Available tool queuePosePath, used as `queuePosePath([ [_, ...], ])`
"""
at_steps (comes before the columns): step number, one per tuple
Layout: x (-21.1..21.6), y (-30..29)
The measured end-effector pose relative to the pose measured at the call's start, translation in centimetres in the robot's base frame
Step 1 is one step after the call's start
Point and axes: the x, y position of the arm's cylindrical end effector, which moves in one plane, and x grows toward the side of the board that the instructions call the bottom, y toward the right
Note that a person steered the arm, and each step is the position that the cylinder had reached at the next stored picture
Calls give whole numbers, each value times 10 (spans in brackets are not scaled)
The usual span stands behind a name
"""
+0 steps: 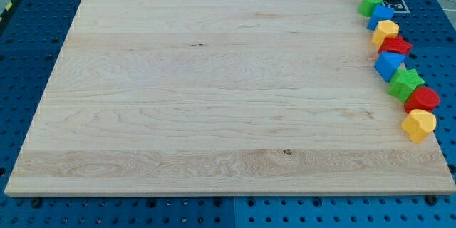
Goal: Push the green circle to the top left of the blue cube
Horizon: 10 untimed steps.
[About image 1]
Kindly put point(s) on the green cylinder block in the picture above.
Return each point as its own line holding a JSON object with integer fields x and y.
{"x": 367, "y": 7}

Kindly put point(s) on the blue cube block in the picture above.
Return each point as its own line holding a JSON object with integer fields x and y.
{"x": 380, "y": 13}

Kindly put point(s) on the light wooden board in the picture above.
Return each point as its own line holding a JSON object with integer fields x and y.
{"x": 154, "y": 98}

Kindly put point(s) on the blue triangle block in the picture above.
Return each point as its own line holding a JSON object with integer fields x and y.
{"x": 387, "y": 64}

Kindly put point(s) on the yellow hexagon block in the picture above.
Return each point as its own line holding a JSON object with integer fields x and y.
{"x": 384, "y": 29}

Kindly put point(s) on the green star block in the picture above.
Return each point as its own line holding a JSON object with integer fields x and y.
{"x": 403, "y": 84}

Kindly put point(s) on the red star block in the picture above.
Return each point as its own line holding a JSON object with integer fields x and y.
{"x": 396, "y": 45}

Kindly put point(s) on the yellow heart block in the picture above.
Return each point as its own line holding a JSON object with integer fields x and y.
{"x": 418, "y": 124}

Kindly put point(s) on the red cylinder block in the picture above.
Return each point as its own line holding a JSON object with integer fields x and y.
{"x": 422, "y": 98}

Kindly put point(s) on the white fiducial marker tag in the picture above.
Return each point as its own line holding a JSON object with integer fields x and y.
{"x": 399, "y": 8}

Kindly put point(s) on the black bolt left front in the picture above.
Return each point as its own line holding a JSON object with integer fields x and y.
{"x": 36, "y": 202}

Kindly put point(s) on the black bolt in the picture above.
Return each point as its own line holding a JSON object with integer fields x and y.
{"x": 36, "y": 202}
{"x": 431, "y": 200}

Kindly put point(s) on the black bolt right front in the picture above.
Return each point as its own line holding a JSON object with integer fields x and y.
{"x": 431, "y": 200}

